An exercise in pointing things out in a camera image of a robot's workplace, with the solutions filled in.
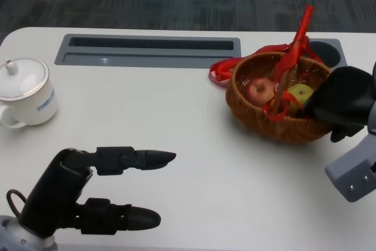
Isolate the red apple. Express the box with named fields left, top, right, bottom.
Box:
left=246, top=77, right=276, bottom=106

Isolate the wicker basket with red ribbon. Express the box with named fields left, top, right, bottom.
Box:
left=209, top=5, right=321, bottom=122

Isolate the grey cable tray insert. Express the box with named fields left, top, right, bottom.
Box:
left=54, top=34, right=242, bottom=68

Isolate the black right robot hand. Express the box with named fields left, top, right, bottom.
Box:
left=302, top=66, right=376, bottom=143

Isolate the white ceramic mug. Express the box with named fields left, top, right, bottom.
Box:
left=0, top=58, right=59, bottom=128

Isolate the green apple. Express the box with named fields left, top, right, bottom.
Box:
left=286, top=83, right=315, bottom=115

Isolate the white mug lid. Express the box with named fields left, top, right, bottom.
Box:
left=0, top=58, right=50, bottom=102

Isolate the dark looped cable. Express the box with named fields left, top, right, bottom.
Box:
left=6, top=189, right=28, bottom=220

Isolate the grey round cup holder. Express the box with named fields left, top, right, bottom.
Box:
left=305, top=38, right=349, bottom=68

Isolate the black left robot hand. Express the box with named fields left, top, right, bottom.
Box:
left=19, top=146, right=177, bottom=239

